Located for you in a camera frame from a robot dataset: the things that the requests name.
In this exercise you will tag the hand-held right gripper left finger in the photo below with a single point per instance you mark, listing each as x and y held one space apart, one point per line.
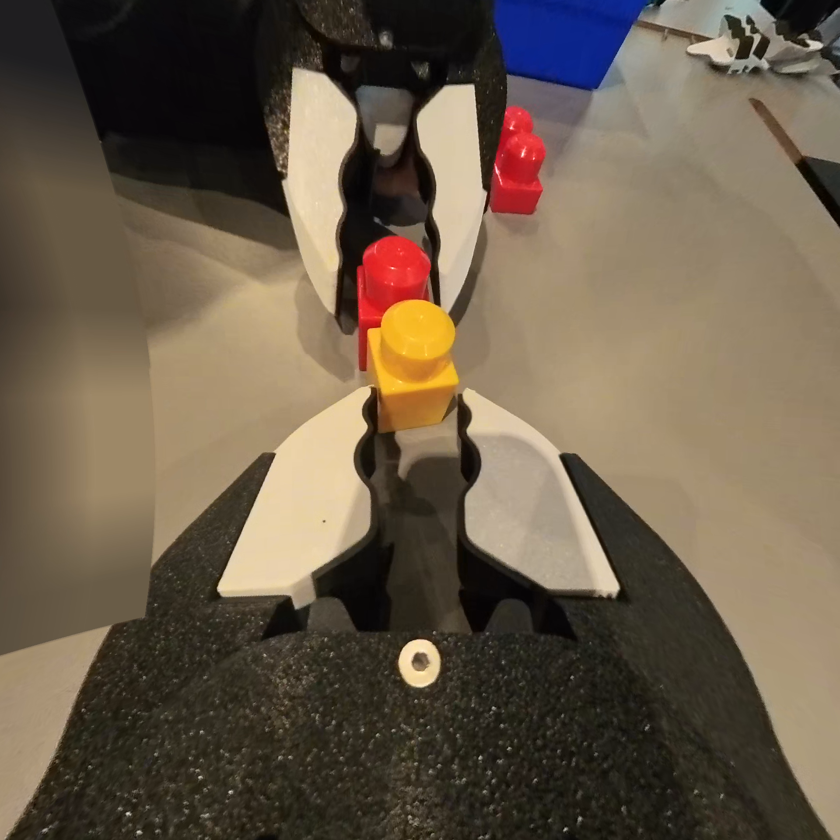
302 512

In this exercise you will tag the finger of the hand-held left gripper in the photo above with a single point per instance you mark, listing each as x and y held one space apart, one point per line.
456 184
315 164

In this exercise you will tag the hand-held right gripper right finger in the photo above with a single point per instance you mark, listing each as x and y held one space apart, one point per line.
525 512

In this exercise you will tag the red two-stud block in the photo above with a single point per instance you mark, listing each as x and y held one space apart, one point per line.
515 190

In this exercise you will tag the red one-stud block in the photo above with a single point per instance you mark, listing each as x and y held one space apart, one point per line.
394 269

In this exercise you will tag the blue plastic bin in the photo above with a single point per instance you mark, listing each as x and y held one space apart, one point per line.
558 39

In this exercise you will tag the yellow one-stud block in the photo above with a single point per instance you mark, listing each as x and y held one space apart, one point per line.
413 387

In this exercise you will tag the person's left forearm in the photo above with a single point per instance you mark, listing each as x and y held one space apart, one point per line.
164 65

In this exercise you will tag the pile of black white parts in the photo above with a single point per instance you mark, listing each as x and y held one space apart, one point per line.
735 49

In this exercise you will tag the black mat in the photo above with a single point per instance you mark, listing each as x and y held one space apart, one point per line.
823 190

